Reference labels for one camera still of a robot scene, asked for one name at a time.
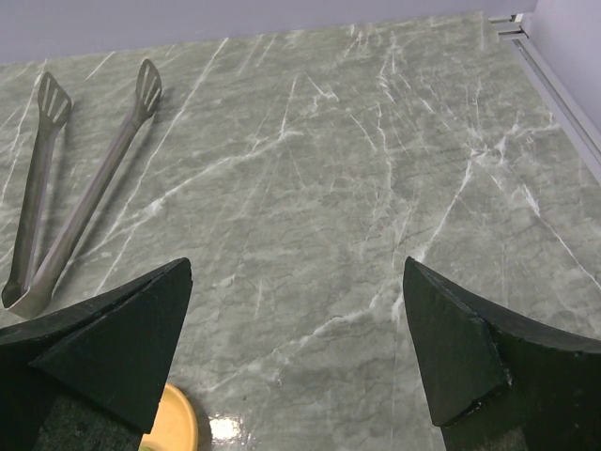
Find white aluminium side rail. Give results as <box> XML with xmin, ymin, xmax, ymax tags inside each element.
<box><xmin>487</xmin><ymin>14</ymin><xmax>600</xmax><ymax>182</ymax></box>

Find orange plastic tray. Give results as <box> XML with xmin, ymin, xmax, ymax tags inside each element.
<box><xmin>139</xmin><ymin>383</ymin><xmax>198</xmax><ymax>451</ymax></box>

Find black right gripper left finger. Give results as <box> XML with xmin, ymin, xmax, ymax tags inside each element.
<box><xmin>1</xmin><ymin>257</ymin><xmax>193</xmax><ymax>450</ymax></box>

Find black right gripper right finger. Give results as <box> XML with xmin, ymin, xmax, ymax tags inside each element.
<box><xmin>403</xmin><ymin>257</ymin><xmax>600</xmax><ymax>450</ymax></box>

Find metal serving tongs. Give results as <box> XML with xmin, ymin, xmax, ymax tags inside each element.
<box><xmin>1</xmin><ymin>58</ymin><xmax>162</xmax><ymax>319</ymax></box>

